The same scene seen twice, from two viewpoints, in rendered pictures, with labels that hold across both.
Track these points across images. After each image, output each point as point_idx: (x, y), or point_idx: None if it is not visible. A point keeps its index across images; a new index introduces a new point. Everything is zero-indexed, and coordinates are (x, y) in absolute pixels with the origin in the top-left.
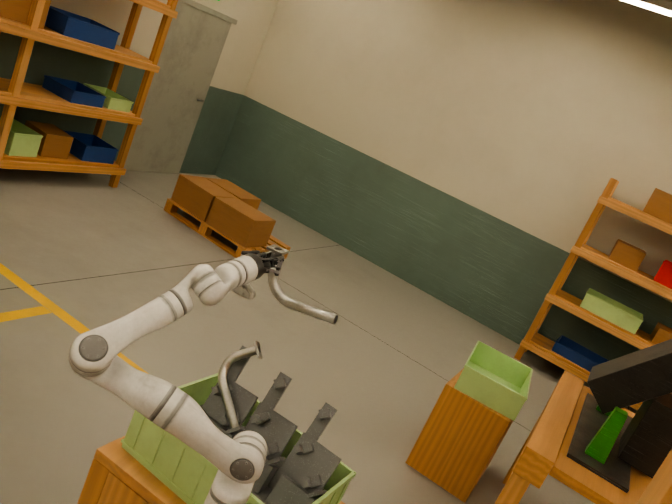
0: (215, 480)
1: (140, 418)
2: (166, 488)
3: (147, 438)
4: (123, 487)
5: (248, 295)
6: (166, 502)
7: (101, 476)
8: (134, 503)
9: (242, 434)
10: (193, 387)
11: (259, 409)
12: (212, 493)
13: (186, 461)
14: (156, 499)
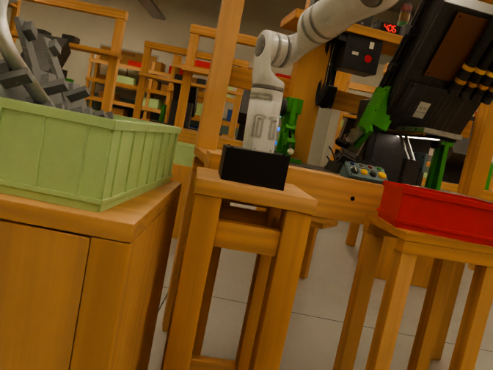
0: (278, 79)
1: (117, 142)
2: (136, 198)
3: (122, 162)
4: (144, 234)
5: None
6: (158, 200)
7: (133, 255)
8: (148, 238)
9: (275, 33)
10: None
11: (36, 77)
12: (282, 89)
13: (145, 147)
14: (158, 205)
